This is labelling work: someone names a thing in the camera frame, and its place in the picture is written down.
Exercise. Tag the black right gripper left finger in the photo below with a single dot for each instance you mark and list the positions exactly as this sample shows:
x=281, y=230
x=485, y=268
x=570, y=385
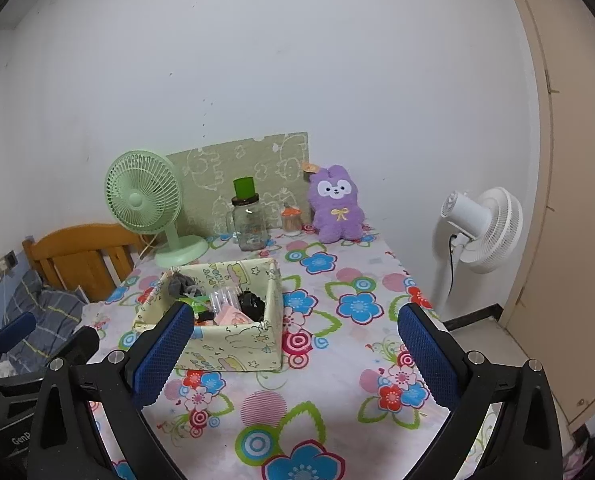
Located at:
x=64, y=441

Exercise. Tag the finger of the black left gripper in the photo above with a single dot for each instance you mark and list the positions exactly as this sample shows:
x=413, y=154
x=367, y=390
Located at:
x=16, y=330
x=80, y=347

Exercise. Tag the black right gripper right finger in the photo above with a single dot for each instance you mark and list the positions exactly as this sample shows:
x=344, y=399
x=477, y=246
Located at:
x=525, y=442

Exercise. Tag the green wet wipes pack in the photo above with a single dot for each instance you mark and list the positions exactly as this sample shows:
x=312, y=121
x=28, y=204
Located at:
x=198, y=306

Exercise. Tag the pink pig tissue pack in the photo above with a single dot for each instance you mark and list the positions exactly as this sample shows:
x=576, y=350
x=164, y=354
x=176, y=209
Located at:
x=229, y=315

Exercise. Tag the clear plastic bag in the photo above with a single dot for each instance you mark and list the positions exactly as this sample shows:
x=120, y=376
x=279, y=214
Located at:
x=223, y=297

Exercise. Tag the black bag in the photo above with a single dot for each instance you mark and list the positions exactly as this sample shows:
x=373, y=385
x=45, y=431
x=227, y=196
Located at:
x=252, y=306

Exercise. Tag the grey sock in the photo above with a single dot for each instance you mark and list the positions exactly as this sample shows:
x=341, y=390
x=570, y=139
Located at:
x=182, y=286

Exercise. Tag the grey plaid pillow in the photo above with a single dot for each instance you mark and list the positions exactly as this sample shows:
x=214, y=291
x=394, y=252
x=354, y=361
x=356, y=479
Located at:
x=57, y=315

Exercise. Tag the wooden bed headboard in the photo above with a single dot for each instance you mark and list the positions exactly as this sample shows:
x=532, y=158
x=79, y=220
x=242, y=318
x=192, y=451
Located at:
x=96, y=257

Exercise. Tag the yellow cartoon fabric storage box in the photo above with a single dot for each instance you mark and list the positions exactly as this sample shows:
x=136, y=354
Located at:
x=252, y=347

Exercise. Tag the green desk fan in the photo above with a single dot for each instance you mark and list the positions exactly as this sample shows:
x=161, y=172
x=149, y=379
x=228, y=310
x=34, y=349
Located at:
x=143, y=191

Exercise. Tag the glass jar mug green lid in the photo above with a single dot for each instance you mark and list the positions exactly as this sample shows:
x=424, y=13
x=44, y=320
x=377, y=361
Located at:
x=246, y=222

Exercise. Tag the white standing fan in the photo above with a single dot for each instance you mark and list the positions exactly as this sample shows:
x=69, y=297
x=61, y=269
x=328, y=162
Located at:
x=475, y=242

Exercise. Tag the toothpick jar orange lid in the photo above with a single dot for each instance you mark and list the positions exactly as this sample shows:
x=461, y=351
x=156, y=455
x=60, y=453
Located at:
x=291, y=220

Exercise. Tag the green cartoon board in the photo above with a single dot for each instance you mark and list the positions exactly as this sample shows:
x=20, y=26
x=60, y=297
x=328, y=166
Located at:
x=275, y=163

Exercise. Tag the purple plush bunny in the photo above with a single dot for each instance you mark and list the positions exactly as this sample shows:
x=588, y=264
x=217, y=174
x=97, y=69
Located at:
x=333, y=197

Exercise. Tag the wall power socket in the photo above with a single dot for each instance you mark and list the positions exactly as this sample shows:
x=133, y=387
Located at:
x=8, y=262

